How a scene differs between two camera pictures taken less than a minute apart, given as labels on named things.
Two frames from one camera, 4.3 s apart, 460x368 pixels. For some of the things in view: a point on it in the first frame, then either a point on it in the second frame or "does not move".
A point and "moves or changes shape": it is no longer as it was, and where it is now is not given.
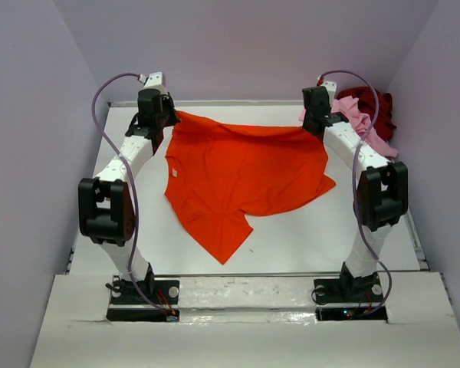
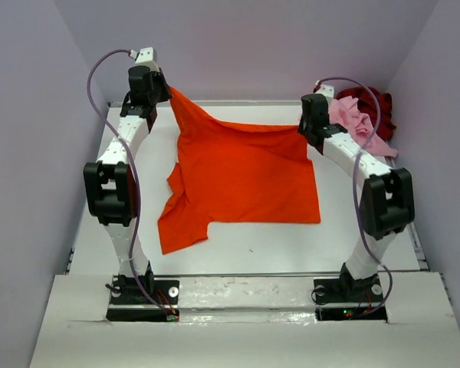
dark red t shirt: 385,123 does not move
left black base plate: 126,303 does not move
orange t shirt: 217,174 moves or changes shape
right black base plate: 347,299 does not move
